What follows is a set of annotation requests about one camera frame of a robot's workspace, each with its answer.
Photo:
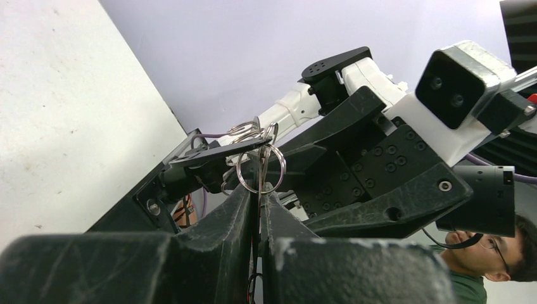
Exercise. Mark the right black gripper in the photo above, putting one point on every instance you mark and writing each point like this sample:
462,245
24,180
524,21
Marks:
372,186

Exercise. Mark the person in green shirt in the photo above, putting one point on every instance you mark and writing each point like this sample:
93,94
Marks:
495,258

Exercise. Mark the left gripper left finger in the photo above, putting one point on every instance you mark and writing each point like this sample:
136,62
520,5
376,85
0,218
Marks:
210,262

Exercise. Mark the key with black tag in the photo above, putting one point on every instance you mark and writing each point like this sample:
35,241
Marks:
219,153

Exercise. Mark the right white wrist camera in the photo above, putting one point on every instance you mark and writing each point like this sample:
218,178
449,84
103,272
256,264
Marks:
466,97

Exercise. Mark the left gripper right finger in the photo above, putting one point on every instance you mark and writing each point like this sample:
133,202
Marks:
290,272

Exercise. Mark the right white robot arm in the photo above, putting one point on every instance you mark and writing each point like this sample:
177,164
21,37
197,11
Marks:
323,86

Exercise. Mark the metal keyring disc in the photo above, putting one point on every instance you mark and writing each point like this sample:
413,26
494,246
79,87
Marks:
251,168

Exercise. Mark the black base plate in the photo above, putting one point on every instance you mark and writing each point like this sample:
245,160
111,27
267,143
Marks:
150,204

